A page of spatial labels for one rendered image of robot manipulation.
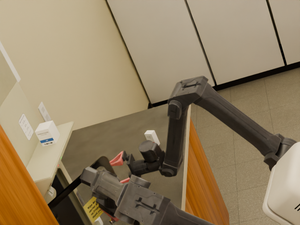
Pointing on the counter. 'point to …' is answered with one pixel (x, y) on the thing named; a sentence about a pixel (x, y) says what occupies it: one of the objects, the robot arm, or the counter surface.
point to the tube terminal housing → (22, 145)
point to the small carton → (47, 133)
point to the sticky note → (93, 209)
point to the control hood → (48, 159)
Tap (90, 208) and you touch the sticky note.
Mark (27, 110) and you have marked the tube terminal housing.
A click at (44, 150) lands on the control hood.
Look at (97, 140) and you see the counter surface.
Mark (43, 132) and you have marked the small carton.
